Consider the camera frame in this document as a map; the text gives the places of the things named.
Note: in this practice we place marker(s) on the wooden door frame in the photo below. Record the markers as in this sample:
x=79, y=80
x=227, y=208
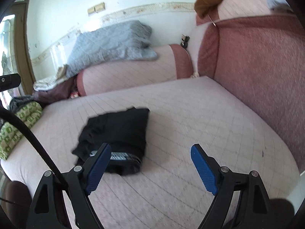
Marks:
x=23, y=40

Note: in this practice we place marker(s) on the red packet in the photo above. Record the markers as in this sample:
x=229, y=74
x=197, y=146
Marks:
x=74, y=95

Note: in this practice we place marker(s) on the black pants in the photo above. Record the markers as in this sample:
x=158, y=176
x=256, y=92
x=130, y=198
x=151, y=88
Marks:
x=114, y=133

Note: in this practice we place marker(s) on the light pink quilted cushion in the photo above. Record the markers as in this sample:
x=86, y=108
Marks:
x=243, y=0

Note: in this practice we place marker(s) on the wooden wall plate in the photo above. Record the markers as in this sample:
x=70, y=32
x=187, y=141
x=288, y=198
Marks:
x=91, y=10
x=100, y=6

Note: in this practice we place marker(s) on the white floral sheet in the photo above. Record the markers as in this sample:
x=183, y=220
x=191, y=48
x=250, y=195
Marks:
x=47, y=82

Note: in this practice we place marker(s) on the pink bolster pillow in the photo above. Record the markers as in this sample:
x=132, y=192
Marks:
x=131, y=71

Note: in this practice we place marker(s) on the purple blanket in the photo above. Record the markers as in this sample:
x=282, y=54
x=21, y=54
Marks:
x=54, y=91

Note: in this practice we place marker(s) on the dark pink back cushion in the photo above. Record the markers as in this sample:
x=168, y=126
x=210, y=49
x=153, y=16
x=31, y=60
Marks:
x=257, y=76

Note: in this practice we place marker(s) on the grey quilted blanket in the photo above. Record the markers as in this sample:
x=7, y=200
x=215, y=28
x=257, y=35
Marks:
x=112, y=45

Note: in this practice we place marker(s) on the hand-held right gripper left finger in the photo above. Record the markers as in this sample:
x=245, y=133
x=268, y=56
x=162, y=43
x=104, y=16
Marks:
x=99, y=169

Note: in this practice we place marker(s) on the pink quilted bed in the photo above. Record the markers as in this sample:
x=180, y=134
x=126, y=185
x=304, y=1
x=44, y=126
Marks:
x=190, y=124

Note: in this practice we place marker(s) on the bunch of keys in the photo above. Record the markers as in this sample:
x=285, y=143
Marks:
x=184, y=40

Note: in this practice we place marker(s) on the green patterned quilt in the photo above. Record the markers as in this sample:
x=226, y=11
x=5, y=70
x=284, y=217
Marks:
x=16, y=126

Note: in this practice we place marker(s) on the dark grey clothing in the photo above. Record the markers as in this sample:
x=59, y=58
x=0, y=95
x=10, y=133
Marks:
x=19, y=101

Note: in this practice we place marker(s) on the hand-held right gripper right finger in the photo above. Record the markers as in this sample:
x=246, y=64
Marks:
x=203, y=169

